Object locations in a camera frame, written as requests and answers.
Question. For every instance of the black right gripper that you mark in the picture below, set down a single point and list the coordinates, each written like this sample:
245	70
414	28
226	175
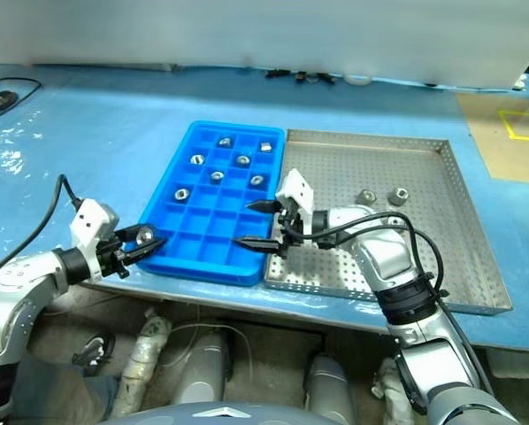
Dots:
291	221

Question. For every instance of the brown cardboard sheet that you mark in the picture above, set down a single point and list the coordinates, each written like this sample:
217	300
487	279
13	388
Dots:
481	133

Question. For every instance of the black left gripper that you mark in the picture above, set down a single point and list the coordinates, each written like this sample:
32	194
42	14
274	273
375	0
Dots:
113	254

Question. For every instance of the blue compartment tray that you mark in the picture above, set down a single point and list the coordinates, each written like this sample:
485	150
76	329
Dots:
211	221

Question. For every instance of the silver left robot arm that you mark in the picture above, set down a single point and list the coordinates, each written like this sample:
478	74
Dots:
21	274

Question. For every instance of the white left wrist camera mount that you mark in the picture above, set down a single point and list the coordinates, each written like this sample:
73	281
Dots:
87	223

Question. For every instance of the white wrapped pipe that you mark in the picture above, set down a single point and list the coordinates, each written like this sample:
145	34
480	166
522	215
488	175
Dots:
393	394
147	354

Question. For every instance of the grey right robot leg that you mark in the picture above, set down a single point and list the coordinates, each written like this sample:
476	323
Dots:
328	385

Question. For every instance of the grey left robot leg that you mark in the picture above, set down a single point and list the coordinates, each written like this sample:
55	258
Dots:
202	372

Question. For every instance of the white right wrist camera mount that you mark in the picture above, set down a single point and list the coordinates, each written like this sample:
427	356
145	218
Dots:
295	188

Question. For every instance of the perforated steel tray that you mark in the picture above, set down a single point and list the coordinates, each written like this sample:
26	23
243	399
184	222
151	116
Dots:
379	168

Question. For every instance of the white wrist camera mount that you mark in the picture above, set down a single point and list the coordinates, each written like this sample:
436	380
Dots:
295	188
87	223

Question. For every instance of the black shoe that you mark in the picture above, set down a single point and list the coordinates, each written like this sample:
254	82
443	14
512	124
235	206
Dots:
92	350

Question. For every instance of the grey robot torso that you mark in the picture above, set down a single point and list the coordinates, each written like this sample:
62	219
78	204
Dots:
211	416

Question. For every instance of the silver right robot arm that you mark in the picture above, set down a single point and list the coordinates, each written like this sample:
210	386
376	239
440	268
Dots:
379	257

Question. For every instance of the grey robot leg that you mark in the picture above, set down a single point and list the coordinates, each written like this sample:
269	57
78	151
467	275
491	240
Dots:
328	385
202	372

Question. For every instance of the blue jeans leg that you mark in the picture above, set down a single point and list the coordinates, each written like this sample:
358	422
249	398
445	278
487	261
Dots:
61	394

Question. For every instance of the metal roller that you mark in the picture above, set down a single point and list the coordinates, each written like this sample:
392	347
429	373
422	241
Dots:
216	176
224	142
242	159
145	235
196	159
257	180
399	196
265	146
366	196
181	194

